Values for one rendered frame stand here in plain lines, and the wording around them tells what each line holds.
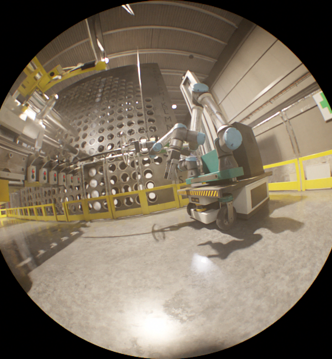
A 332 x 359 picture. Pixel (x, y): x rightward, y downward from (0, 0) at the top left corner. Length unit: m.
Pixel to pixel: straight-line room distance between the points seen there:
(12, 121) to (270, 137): 7.87
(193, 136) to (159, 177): 1.98
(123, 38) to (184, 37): 3.91
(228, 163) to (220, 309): 0.74
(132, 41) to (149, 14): 2.40
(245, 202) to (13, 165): 1.94
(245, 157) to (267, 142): 5.99
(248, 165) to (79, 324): 1.34
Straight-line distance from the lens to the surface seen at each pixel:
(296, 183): 1.69
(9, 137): 1.52
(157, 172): 2.51
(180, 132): 0.62
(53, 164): 1.52
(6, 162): 1.34
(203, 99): 0.79
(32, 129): 1.71
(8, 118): 1.43
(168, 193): 2.51
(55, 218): 2.80
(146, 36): 9.16
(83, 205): 2.07
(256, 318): 0.43
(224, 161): 0.74
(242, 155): 1.04
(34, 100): 1.45
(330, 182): 1.66
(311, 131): 6.36
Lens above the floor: 0.39
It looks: 3 degrees up
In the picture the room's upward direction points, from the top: 10 degrees counter-clockwise
